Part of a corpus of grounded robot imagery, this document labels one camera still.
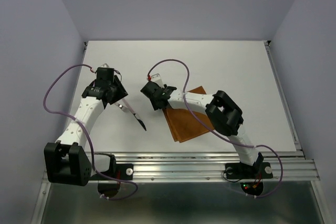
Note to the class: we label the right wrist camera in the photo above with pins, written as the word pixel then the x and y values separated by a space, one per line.
pixel 156 78

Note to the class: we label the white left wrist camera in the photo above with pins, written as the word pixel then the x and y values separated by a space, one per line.
pixel 105 65

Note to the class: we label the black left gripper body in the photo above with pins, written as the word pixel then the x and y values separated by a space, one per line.
pixel 110 86

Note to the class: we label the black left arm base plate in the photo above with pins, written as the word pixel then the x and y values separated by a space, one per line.
pixel 108 165

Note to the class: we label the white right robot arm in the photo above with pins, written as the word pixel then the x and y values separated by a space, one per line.
pixel 224 114

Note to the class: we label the pink handled fork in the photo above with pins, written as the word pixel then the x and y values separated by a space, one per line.
pixel 123 108

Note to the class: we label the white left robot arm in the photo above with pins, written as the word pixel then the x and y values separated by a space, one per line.
pixel 65 159

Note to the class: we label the orange brown cloth napkin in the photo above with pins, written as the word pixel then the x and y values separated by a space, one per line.
pixel 186 116

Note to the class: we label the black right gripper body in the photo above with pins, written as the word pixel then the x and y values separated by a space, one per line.
pixel 155 106

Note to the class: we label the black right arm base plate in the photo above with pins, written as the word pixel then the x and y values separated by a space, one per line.
pixel 242 171

